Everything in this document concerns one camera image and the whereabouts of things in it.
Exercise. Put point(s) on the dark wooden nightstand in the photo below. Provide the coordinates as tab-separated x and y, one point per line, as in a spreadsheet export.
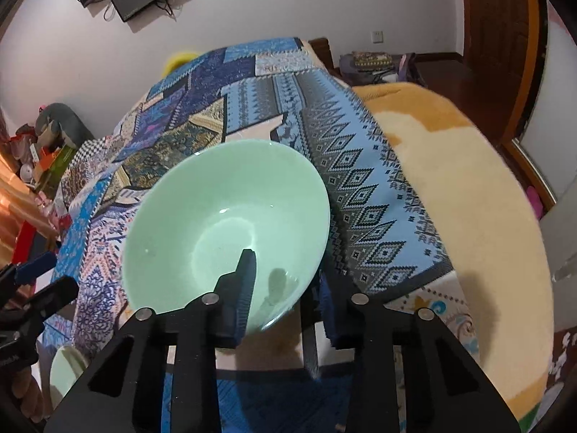
439	72

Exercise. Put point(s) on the white wall socket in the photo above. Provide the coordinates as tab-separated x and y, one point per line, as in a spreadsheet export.
377	36

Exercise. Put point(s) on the wooden headboard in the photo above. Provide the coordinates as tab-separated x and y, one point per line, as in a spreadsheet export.
322	52

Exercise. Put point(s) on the patchwork printed blanket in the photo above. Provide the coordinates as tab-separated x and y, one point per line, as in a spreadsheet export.
360	189

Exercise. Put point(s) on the orange curtain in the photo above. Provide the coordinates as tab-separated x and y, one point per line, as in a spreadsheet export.
13	207

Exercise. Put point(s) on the green bowl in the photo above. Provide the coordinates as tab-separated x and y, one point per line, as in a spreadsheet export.
216	198

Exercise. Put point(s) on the patterned bag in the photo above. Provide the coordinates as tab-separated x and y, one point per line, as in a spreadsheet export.
372	61

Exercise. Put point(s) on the red box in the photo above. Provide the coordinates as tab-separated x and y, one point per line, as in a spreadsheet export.
27	239

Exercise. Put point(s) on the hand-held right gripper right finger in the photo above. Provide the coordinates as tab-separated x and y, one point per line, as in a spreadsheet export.
331	318

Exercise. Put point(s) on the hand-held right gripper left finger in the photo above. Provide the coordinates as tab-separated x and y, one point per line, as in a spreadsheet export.
239	297

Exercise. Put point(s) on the person's left hand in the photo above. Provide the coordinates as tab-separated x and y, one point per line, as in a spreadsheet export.
27	392

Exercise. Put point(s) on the yellow fluffy blanket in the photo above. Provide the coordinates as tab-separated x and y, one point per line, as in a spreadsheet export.
473	216

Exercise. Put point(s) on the brown wooden wardrobe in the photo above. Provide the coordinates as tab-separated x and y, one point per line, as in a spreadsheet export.
496	31

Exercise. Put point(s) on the grey plush toy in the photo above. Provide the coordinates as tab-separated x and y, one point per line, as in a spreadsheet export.
58	119

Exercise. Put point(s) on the green plate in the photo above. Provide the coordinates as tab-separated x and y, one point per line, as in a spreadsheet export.
65	370

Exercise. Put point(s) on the yellow round object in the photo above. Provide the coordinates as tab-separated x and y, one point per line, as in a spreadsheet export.
178	61

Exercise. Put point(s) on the green box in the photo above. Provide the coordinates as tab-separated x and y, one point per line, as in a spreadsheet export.
58	162

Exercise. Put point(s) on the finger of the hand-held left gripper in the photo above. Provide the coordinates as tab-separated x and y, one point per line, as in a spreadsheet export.
54	291
31	267

